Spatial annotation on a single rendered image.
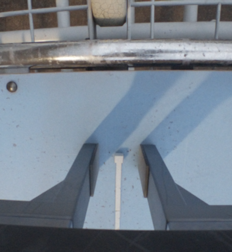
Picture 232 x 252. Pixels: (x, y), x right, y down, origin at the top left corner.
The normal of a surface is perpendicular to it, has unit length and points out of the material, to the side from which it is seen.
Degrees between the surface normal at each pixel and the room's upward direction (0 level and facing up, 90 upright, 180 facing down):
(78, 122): 4
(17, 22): 0
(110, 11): 51
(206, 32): 11
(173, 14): 0
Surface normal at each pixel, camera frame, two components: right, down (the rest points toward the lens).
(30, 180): -0.02, 0.26
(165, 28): -0.10, 0.07
